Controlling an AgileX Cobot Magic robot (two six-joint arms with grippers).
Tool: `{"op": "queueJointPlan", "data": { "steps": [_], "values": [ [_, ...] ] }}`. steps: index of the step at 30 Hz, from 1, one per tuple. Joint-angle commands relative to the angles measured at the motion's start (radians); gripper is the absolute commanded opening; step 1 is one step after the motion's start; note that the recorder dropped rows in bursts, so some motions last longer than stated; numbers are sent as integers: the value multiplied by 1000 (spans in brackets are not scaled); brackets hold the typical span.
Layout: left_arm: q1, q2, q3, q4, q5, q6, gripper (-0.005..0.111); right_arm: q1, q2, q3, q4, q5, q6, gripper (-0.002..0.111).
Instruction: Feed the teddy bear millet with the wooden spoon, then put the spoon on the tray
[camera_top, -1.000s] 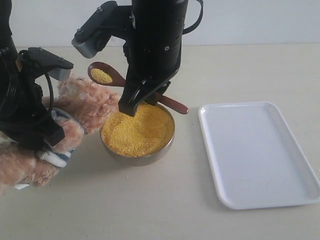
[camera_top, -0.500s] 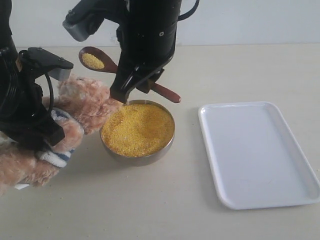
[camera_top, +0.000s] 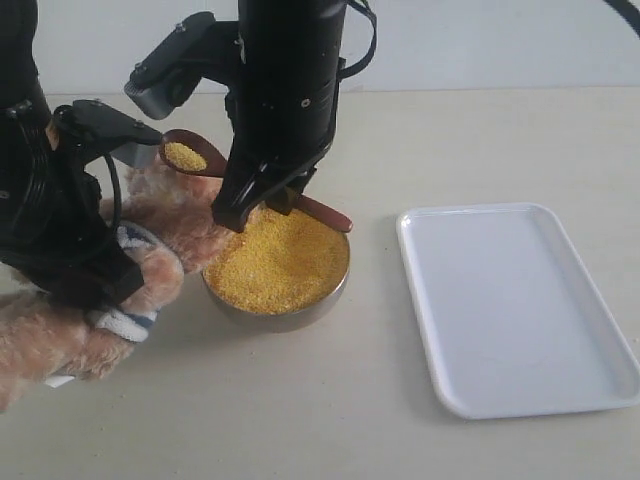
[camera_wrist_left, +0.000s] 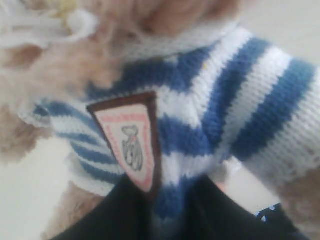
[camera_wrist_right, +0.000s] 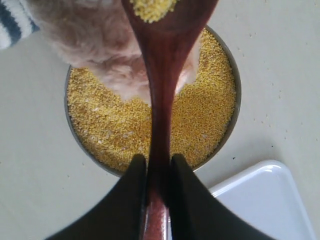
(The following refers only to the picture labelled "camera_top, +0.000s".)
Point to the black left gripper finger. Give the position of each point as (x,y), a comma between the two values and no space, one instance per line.
(110,277)

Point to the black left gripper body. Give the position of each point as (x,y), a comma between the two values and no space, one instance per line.
(49,203)

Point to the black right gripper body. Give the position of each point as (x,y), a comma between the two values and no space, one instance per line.
(285,93)

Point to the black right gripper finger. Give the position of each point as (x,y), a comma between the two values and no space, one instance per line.
(237,200)
(285,199)

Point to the dark red wooden spoon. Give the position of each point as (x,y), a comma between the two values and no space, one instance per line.
(215,168)

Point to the tan teddy bear striped shirt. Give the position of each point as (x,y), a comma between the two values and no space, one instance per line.
(167,228)

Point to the yellow millet grain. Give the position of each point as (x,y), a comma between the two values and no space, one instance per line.
(196,237)

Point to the steel bowl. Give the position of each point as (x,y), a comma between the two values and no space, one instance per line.
(280,315)

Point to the white rectangular plastic tray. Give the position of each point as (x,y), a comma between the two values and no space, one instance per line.
(511,321)

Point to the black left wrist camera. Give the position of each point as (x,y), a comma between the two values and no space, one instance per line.
(90,129)

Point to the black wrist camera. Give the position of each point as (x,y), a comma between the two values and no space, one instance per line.
(199,47)
(90,129)

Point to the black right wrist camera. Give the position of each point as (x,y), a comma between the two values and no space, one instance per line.
(199,47)

